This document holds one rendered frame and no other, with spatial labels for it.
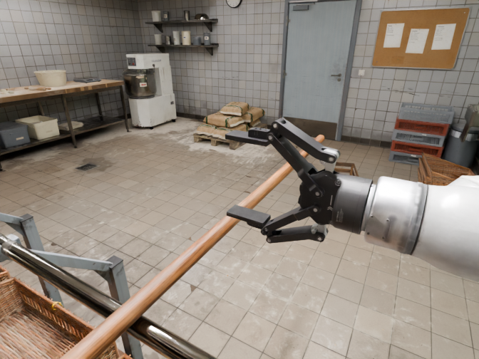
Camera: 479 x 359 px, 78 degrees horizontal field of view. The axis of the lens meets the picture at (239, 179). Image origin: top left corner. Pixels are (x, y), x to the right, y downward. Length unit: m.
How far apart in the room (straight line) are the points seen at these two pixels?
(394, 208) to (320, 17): 4.91
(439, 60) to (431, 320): 3.59
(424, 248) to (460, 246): 0.03
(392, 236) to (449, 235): 0.05
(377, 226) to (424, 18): 4.70
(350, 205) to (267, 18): 5.24
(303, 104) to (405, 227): 5.01
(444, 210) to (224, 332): 1.68
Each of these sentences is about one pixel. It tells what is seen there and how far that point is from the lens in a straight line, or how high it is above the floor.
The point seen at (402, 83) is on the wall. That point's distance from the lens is 5.06.
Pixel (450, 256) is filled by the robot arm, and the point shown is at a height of 1.33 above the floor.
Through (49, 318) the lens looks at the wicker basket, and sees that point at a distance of 1.37.
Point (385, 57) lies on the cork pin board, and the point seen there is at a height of 1.32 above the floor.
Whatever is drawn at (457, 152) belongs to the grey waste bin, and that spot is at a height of 0.24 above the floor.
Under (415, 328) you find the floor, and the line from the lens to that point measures 2.22.
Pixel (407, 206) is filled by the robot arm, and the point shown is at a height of 1.37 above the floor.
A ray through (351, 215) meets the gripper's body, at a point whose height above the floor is 1.35.
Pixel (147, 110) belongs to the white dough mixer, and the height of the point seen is 0.36.
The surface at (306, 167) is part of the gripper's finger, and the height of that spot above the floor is 1.38.
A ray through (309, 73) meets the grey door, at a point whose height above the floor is 1.05.
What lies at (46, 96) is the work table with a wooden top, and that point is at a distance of 5.08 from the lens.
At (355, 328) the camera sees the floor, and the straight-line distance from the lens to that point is 2.07.
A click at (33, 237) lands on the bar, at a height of 0.87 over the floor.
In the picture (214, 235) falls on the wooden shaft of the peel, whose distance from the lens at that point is 0.58.
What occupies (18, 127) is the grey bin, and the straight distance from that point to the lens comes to 5.07.
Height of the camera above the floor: 1.54
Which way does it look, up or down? 25 degrees down
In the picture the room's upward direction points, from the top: straight up
